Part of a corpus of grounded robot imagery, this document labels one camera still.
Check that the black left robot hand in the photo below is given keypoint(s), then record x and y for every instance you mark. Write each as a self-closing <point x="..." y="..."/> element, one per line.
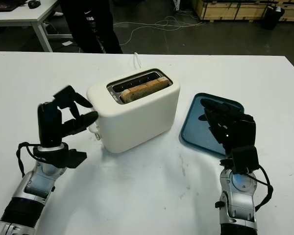
<point x="50" y="122"/>

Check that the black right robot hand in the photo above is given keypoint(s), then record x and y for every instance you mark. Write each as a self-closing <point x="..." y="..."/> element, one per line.
<point x="235" y="129"/>

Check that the white toaster lever knob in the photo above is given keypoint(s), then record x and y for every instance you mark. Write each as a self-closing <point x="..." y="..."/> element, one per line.
<point x="94" y="127"/>

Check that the slice of bread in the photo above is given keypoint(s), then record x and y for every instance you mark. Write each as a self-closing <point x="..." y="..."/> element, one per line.
<point x="142" y="91"/>

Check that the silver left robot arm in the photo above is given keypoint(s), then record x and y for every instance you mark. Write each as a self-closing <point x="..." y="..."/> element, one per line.
<point x="27" y="195"/>

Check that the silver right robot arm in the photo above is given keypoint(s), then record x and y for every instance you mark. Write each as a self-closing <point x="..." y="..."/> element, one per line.
<point x="237" y="203"/>

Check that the blue plastic tray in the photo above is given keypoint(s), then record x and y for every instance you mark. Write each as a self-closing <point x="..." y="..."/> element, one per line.
<point x="193" y="129"/>

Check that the white two-slot toaster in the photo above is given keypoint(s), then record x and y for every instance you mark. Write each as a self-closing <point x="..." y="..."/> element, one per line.
<point x="139" y="122"/>

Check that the white paper sheet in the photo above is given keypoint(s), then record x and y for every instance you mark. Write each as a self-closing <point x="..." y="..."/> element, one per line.
<point x="67" y="43"/>

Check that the person's dark legs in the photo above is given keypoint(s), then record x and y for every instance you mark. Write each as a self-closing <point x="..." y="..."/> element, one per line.
<point x="93" y="24"/>

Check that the white shoe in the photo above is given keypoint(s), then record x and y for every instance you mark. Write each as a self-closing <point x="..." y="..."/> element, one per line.
<point x="58" y="13"/>

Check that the white office desk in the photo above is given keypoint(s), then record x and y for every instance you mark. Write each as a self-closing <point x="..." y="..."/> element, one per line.
<point x="17" y="17"/>

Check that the black trash bin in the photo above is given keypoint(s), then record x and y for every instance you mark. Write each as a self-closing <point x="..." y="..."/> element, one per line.
<point x="272" y="18"/>

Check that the black computer mouse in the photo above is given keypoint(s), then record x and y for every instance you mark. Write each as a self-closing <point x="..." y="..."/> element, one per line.
<point x="34" y="3"/>

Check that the stacked wooden crates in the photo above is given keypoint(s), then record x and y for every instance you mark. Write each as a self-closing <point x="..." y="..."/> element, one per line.
<point x="235" y="9"/>

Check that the black keyboard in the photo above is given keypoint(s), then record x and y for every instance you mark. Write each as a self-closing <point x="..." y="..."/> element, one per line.
<point x="2" y="5"/>

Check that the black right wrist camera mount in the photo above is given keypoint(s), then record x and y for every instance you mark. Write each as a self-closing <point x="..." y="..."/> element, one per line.
<point x="245" y="159"/>

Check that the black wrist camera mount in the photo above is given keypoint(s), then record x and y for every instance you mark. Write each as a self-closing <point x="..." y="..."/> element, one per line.
<point x="245" y="159"/>
<point x="71" y="159"/>

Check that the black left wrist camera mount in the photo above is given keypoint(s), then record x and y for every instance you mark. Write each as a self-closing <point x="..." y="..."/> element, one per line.
<point x="71" y="159"/>

